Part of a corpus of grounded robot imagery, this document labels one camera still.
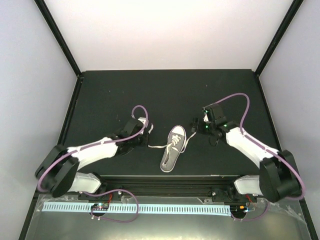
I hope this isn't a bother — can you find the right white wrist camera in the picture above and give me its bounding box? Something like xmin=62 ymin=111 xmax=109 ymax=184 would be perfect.
xmin=203 ymin=112 xmax=210 ymax=123

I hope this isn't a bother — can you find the grey canvas sneaker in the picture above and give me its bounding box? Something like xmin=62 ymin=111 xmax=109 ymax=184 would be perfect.
xmin=160 ymin=125 xmax=187 ymax=173

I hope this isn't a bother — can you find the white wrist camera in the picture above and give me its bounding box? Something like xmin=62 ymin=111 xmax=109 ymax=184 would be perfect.
xmin=203 ymin=112 xmax=210 ymax=123
xmin=138 ymin=117 xmax=149 ymax=126

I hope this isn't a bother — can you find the right small circuit board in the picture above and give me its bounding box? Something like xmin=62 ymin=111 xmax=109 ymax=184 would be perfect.
xmin=230 ymin=205 xmax=256 ymax=214

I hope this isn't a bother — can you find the white shoelace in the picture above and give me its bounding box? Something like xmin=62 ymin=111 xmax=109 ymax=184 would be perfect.
xmin=147 ymin=133 xmax=196 ymax=153

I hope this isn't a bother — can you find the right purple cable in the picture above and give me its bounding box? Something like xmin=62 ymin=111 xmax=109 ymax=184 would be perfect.
xmin=204 ymin=92 xmax=307 ymax=201

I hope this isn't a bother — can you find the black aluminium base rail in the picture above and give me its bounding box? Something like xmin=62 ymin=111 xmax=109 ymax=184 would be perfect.
xmin=93 ymin=175 xmax=238 ymax=200

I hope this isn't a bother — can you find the light blue slotted cable duct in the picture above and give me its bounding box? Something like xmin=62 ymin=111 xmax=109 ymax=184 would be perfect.
xmin=42 ymin=202 xmax=231 ymax=217

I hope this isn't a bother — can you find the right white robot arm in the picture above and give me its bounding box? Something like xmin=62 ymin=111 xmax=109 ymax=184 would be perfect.
xmin=190 ymin=104 xmax=304 ymax=203

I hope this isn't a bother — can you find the small green circuit board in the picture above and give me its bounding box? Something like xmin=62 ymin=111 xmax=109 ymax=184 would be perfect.
xmin=90 ymin=203 xmax=109 ymax=211

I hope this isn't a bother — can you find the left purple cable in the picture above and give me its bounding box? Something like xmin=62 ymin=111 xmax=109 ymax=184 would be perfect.
xmin=36 ymin=104 xmax=150 ymax=193

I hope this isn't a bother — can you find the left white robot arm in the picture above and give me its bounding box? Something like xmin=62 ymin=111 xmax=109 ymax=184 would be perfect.
xmin=34 ymin=117 xmax=153 ymax=200

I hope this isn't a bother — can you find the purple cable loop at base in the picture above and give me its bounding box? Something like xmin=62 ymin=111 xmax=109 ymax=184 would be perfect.
xmin=89 ymin=188 xmax=140 ymax=223

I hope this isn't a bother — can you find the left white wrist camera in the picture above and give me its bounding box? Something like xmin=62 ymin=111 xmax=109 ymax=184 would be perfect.
xmin=138 ymin=117 xmax=149 ymax=126

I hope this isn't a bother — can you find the right black frame post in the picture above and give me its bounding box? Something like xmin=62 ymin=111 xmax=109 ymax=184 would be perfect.
xmin=255 ymin=0 xmax=304 ymax=77

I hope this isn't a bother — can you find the black frame post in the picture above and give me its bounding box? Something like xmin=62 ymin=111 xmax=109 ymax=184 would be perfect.
xmin=255 ymin=0 xmax=304 ymax=77
xmin=34 ymin=0 xmax=82 ymax=77

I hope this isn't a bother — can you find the left black frame post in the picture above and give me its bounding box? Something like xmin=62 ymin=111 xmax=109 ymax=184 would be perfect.
xmin=34 ymin=0 xmax=82 ymax=77

